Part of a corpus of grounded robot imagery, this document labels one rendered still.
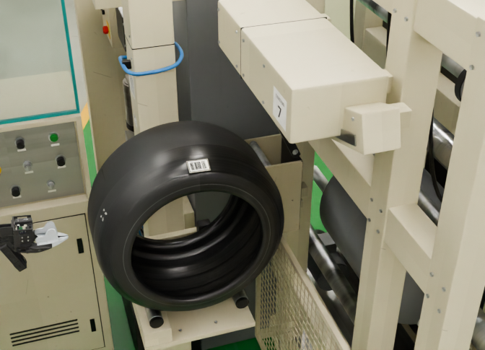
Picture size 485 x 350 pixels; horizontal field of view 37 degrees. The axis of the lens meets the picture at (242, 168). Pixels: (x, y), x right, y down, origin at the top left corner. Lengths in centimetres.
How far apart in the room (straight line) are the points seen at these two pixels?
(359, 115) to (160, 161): 61
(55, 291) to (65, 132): 72
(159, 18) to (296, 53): 51
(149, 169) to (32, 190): 93
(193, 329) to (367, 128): 104
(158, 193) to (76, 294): 123
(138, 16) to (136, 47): 10
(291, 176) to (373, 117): 87
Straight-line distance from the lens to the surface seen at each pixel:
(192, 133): 209
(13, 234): 211
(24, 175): 280
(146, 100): 225
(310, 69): 173
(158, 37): 218
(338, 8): 543
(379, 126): 166
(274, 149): 263
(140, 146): 208
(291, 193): 252
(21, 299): 310
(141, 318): 237
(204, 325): 241
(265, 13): 206
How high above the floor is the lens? 253
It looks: 33 degrees down
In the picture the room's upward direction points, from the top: straight up
